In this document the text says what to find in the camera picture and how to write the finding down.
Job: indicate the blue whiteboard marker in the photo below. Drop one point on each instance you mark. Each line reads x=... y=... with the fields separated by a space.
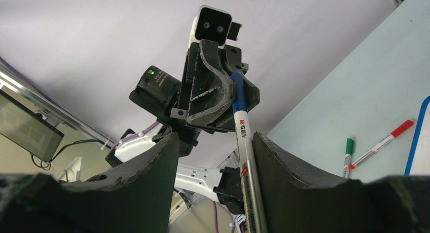
x=253 y=203

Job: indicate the blue marker cap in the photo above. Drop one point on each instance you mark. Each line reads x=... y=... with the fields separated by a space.
x=239 y=103

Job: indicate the blue framed whiteboard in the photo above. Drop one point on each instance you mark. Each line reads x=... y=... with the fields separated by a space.
x=418 y=158

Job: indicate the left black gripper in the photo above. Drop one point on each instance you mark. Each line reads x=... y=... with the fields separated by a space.
x=207 y=91

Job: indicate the green whiteboard marker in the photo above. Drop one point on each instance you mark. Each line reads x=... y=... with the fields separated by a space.
x=348 y=155

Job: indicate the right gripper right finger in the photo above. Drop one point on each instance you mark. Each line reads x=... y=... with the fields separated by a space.
x=300 y=197

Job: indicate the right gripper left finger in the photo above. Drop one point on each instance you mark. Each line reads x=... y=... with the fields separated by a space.
x=134 y=196

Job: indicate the grey wall monitor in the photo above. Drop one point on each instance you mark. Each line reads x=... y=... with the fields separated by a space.
x=22 y=126

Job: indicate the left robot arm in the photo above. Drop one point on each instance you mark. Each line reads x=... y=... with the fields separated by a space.
x=157 y=92

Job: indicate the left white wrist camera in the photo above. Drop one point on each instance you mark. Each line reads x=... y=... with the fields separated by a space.
x=214 y=25

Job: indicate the red whiteboard marker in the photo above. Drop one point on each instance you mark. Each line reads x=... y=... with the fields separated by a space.
x=378 y=146

